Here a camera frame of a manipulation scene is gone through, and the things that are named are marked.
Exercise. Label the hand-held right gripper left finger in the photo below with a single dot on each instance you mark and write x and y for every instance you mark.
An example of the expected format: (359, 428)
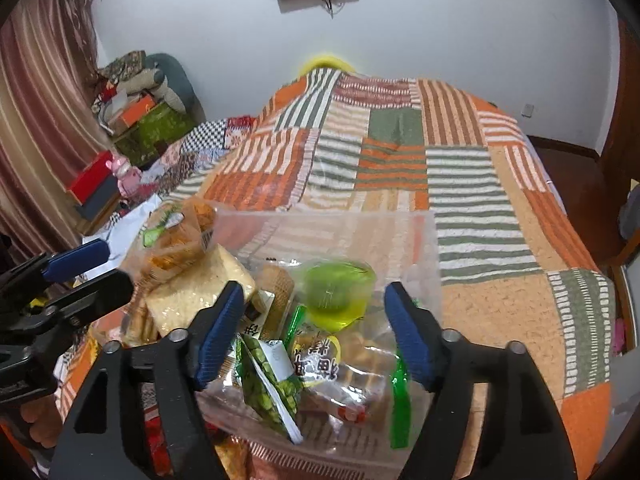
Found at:
(216, 335)

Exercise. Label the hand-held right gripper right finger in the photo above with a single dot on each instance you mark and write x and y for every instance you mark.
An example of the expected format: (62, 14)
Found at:
(411, 335)

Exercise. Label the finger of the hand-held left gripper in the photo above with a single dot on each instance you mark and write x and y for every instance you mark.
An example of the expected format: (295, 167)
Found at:
(75, 260)
(95, 295)

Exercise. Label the bread slice packet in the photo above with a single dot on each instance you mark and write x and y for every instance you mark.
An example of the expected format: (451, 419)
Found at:
(200, 285)

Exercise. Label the green pea packet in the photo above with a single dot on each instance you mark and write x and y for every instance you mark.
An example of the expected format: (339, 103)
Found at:
(270, 385)

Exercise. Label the green cookie packet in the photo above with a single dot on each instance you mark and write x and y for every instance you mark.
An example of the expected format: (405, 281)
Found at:
(345, 370)

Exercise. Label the brown bread packet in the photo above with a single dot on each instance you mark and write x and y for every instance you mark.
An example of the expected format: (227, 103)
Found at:
(275, 285)

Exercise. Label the green jelly cup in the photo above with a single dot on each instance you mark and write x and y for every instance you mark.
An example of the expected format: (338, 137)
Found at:
(335, 290)

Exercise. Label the orange snack packet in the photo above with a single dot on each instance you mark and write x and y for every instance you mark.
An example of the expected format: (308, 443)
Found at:
(182, 240)

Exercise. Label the red snack packet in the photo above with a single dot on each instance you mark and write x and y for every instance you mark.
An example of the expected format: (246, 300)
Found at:
(152, 430)

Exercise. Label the clear plastic container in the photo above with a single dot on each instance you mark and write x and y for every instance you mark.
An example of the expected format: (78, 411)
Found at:
(350, 230)

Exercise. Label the person's left hand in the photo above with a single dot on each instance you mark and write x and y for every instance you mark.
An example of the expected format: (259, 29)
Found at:
(45, 422)

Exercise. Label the white plastic bag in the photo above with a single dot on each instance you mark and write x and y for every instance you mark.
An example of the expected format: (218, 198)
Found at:
(127, 230)

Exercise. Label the dark grey box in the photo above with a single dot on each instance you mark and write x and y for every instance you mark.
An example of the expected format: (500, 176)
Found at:
(100, 200)

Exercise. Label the red box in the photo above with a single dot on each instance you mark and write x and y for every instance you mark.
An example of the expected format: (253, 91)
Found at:
(87, 177)

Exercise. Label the pink bunny toy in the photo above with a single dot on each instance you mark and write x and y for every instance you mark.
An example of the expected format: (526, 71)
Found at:
(125, 175)

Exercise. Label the striped curtain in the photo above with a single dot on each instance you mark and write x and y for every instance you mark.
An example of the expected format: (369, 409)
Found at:
(40, 110)

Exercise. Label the orange box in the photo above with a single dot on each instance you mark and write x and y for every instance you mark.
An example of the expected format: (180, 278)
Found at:
(132, 114)

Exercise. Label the beige plush toy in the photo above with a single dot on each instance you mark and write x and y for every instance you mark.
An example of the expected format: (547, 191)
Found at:
(142, 82)

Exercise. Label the floral cloth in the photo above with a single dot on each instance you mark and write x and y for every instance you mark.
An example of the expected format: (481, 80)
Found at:
(122, 62)

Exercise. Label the grey plush toy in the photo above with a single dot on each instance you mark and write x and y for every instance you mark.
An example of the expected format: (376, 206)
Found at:
(175, 77)

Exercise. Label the yellow hoop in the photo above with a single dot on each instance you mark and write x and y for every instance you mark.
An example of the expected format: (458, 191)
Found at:
(325, 64)

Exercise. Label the wooden door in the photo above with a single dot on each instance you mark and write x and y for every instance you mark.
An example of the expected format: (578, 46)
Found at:
(627, 110)

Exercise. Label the wall socket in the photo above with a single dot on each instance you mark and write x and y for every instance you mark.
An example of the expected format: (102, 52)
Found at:
(527, 110)

